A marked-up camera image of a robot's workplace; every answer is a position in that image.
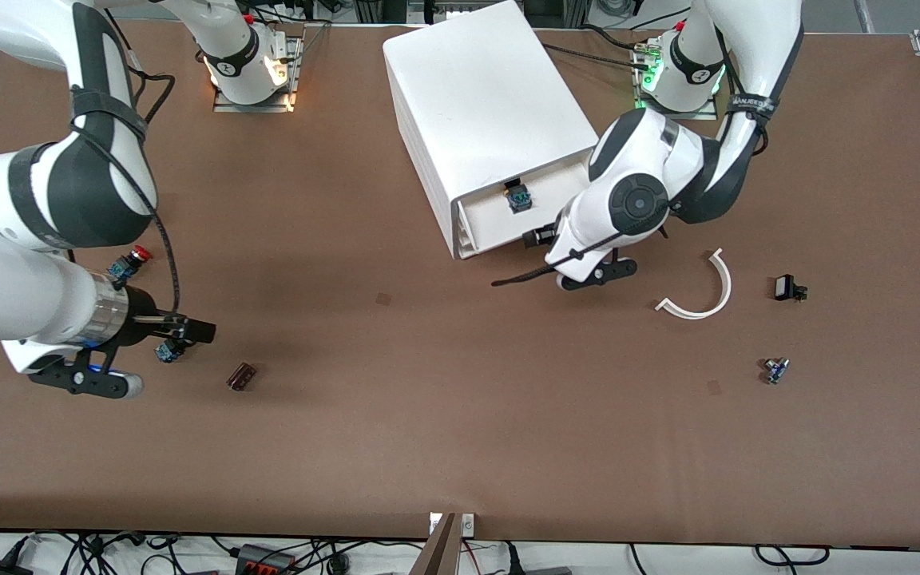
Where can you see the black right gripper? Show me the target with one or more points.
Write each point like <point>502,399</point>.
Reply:
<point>143,322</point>

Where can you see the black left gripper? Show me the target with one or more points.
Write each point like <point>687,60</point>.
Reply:
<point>541,235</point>

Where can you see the white plastic drawer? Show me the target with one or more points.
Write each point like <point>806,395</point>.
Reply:
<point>500,228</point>

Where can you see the yellow push button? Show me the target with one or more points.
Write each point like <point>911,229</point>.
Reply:
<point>519,198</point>

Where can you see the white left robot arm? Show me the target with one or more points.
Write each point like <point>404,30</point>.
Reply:
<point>636,204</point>

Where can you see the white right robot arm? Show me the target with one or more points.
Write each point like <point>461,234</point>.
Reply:
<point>29,200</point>

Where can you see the green push button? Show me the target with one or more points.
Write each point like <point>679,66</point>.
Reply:
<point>168,351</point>

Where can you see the red push button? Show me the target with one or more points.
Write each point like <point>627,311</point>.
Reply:
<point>131,260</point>

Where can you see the white drawer cabinet shell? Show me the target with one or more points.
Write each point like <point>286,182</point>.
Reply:
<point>484,104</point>

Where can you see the dark maroon small block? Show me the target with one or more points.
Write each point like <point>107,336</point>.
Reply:
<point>241,377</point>

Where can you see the white curved plastic strip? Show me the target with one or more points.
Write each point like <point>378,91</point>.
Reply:
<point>722,289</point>

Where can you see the black orange power strip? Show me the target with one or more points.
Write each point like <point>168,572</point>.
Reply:
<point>264,559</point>

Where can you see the small blue silver component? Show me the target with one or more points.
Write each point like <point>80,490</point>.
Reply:
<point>776,370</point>

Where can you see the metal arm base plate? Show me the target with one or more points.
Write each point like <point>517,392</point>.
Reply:
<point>292,76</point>
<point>642,100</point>

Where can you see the small black switch component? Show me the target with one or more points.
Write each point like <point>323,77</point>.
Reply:
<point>786,287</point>

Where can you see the white metal bracket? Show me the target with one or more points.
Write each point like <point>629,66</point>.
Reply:
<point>468,525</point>

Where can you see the wooden post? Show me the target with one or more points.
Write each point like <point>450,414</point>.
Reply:
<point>438,551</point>

